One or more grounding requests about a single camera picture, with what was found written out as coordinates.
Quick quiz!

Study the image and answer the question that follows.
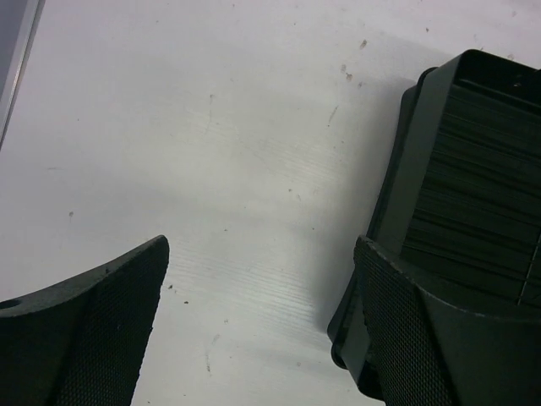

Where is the black dish rack tray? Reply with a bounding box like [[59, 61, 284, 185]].
[[327, 50, 540, 404]]

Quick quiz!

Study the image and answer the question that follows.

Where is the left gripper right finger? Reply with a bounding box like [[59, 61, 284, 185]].
[[354, 236, 540, 405]]

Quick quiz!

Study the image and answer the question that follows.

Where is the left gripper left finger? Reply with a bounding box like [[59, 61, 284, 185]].
[[1, 235, 169, 405]]

